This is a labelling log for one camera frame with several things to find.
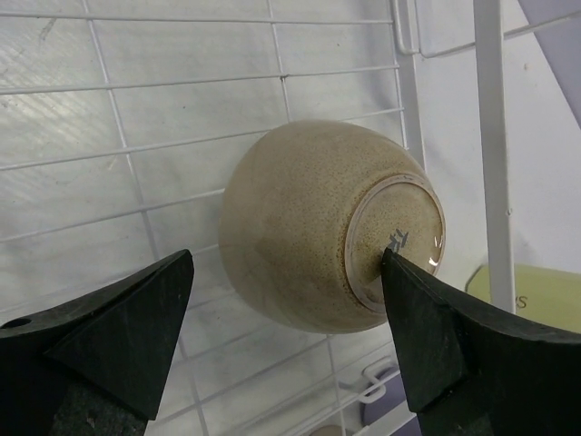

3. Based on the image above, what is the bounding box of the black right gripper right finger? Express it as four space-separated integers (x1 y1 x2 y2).
380 250 580 435

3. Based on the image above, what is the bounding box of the lavender cup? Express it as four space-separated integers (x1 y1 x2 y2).
359 367 422 436

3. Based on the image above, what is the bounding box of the white wire dish rack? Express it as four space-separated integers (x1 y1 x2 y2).
0 0 581 436

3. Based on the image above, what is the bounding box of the pale yellow mug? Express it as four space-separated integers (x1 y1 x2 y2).
463 264 581 328

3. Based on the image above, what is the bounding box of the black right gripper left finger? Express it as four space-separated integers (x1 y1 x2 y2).
1 250 194 435

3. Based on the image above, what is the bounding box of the beige floral ceramic bowl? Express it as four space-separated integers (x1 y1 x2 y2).
218 120 446 334

